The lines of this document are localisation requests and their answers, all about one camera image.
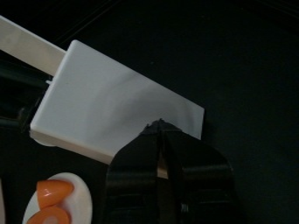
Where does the orange toy fruit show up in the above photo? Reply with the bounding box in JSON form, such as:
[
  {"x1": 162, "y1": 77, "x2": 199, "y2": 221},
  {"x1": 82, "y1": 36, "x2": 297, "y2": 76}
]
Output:
[{"x1": 25, "y1": 178, "x2": 77, "y2": 224}]

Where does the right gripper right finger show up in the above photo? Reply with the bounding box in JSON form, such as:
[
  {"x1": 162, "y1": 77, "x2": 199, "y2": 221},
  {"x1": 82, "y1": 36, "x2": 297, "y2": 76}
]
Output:
[{"x1": 157, "y1": 117, "x2": 239, "y2": 224}]

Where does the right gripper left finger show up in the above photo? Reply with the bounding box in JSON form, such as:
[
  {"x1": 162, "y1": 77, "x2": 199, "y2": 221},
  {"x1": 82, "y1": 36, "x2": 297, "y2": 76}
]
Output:
[{"x1": 98, "y1": 118, "x2": 163, "y2": 224}]

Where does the small white plate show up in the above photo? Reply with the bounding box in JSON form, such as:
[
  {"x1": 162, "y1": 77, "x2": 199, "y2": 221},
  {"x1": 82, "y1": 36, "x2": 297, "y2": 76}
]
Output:
[{"x1": 22, "y1": 171, "x2": 95, "y2": 224}]

